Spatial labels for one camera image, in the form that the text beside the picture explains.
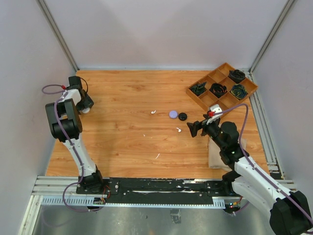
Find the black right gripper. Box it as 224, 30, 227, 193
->
187, 114, 225, 150

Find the purple earbud charging case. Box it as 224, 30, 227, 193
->
169, 110, 178, 119

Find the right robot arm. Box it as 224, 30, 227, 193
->
187, 119, 313, 235

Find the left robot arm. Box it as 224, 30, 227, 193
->
45, 76, 105, 194

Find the white round charging case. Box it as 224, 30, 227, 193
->
82, 108, 90, 114

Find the beige folded cloth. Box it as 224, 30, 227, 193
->
207, 137, 247, 170

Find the black orange rolled tie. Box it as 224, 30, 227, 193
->
209, 83, 227, 98

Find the dark green rolled tie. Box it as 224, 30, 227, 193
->
190, 82, 207, 96

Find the wooden compartment tray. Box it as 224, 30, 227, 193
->
186, 63, 258, 111

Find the blue yellow rolled tie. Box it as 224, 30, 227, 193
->
230, 84, 247, 100

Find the black dotted rolled tie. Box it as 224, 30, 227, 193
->
228, 70, 246, 84

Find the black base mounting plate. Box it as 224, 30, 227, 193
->
76, 178, 240, 206

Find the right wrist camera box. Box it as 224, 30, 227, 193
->
206, 104, 223, 124

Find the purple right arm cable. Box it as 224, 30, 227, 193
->
212, 103, 313, 227

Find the aluminium frame rail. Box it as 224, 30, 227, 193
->
36, 0, 79, 72

